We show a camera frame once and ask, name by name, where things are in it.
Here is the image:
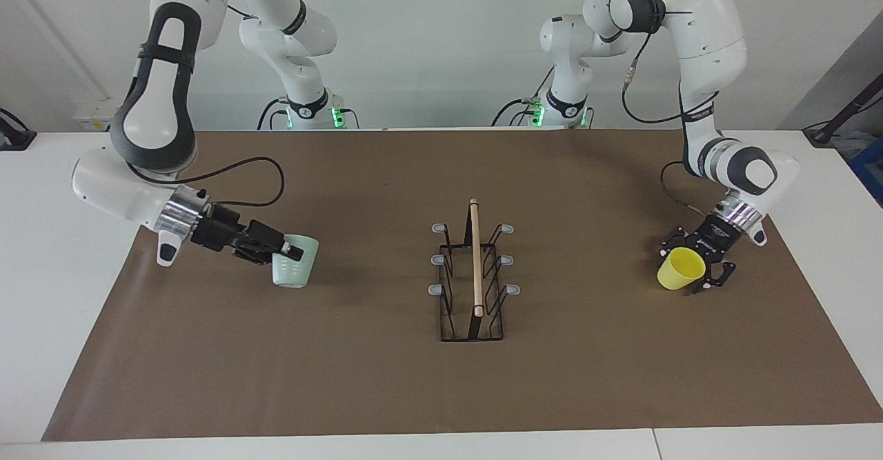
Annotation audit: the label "yellow plastic cup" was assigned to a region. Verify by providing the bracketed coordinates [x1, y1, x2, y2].
[657, 247, 706, 290]

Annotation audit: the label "pale green plastic cup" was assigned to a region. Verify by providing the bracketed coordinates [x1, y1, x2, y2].
[271, 236, 319, 288]

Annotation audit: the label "brown table mat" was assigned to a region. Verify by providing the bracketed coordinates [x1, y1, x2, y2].
[41, 129, 883, 442]

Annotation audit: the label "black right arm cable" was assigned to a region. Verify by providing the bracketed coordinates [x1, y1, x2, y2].
[126, 157, 286, 207]

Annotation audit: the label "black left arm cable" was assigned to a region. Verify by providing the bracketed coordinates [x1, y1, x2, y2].
[586, 0, 722, 216]

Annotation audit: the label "white electrical box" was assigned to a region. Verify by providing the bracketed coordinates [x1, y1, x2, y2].
[72, 99, 117, 132]

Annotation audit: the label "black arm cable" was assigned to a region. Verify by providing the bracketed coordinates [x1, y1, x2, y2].
[586, 0, 722, 216]
[126, 157, 286, 207]

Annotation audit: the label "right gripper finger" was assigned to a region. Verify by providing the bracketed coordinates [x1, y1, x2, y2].
[247, 220, 304, 261]
[233, 245, 275, 266]

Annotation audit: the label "black base cables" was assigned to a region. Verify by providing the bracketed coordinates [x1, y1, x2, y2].
[257, 96, 359, 131]
[491, 67, 556, 128]

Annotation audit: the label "black table clamp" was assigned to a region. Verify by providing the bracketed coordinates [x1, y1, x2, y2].
[0, 107, 37, 152]

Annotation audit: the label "blue box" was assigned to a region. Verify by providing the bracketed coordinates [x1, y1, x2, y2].
[849, 136, 883, 207]

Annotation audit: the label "black left base cables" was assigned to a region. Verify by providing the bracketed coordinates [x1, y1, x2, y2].
[491, 67, 556, 128]

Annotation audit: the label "black stand pole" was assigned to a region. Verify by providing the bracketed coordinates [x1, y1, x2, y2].
[804, 74, 883, 147]

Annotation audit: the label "black right base cables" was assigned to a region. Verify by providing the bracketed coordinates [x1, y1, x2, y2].
[257, 96, 359, 131]

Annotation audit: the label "black wire cup rack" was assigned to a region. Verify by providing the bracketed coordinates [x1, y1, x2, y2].
[428, 198, 522, 342]

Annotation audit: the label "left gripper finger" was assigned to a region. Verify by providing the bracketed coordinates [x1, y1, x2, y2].
[692, 257, 737, 297]
[659, 228, 699, 254]

